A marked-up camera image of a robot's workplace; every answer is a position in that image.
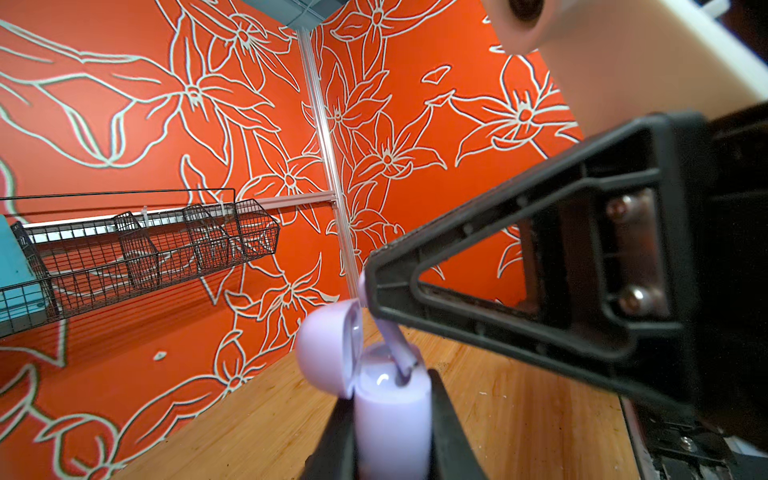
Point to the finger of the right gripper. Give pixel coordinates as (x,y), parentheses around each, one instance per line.
(608,233)

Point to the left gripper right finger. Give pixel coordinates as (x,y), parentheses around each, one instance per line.
(452,457)

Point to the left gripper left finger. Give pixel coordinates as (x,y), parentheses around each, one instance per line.
(335,454)

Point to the light blue box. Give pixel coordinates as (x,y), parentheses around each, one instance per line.
(23,304)

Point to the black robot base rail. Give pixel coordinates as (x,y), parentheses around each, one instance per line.
(668,446)

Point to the purple round puck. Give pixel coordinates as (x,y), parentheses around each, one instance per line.
(393,426)

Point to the black wire wall basket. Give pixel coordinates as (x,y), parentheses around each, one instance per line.
(87,264)

